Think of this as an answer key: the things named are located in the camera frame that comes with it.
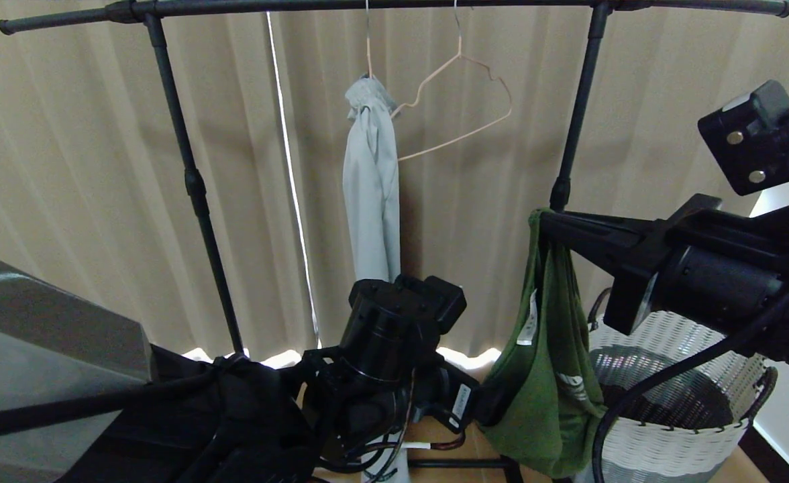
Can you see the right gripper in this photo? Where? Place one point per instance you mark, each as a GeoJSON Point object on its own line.
{"type": "Point", "coordinates": [716, 282]}

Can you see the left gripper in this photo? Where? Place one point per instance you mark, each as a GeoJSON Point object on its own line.
{"type": "Point", "coordinates": [455, 396]}

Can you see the green garment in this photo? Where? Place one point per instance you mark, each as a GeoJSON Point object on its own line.
{"type": "Point", "coordinates": [542, 376]}

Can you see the pale grey shorts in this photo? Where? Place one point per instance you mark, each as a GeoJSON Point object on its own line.
{"type": "Point", "coordinates": [371, 201]}

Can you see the pink clothes hanger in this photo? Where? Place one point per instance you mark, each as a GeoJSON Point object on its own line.
{"type": "Point", "coordinates": [459, 47]}
{"type": "Point", "coordinates": [368, 40]}

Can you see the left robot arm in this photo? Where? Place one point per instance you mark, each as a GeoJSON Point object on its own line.
{"type": "Point", "coordinates": [32, 349]}

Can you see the white laundry basket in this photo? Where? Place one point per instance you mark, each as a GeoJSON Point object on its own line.
{"type": "Point", "coordinates": [669, 335]}

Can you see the black clothes rack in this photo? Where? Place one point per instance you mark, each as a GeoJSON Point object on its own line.
{"type": "Point", "coordinates": [193, 181]}

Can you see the beige curtain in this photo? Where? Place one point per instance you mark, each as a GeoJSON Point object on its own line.
{"type": "Point", "coordinates": [66, 134]}

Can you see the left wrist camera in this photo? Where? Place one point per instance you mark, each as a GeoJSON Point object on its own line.
{"type": "Point", "coordinates": [435, 298]}

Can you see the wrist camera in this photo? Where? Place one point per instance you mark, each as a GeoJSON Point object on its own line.
{"type": "Point", "coordinates": [435, 298]}
{"type": "Point", "coordinates": [750, 134]}

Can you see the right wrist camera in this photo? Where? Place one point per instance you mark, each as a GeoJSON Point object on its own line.
{"type": "Point", "coordinates": [750, 134]}

